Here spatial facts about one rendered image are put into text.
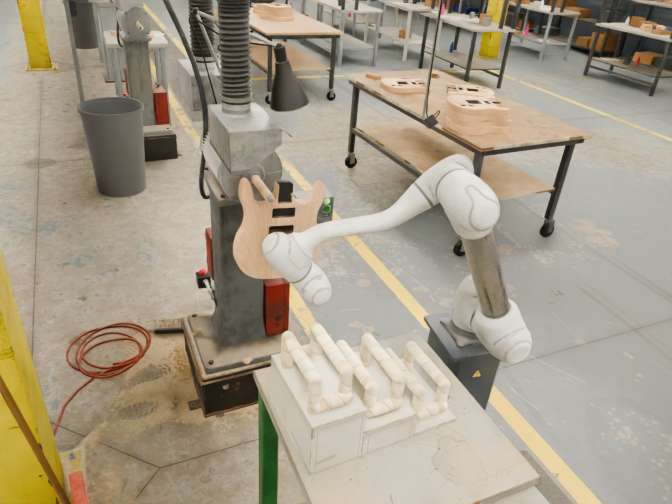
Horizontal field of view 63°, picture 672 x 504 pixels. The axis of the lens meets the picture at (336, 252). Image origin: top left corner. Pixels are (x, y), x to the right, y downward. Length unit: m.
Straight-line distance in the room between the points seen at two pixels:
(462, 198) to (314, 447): 0.80
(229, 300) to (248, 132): 1.06
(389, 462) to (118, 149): 3.78
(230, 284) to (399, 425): 1.31
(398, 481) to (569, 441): 1.71
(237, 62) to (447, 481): 1.38
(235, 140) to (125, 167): 3.14
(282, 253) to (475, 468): 0.81
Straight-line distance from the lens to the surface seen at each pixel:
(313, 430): 1.35
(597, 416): 3.29
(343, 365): 1.34
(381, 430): 1.49
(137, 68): 5.59
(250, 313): 2.71
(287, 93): 1.90
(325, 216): 2.35
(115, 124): 4.73
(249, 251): 2.12
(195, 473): 2.67
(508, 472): 1.59
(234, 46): 1.88
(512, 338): 2.03
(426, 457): 1.55
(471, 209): 1.63
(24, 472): 2.39
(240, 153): 1.81
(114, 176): 4.91
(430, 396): 1.69
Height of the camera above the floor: 2.11
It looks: 31 degrees down
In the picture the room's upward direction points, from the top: 5 degrees clockwise
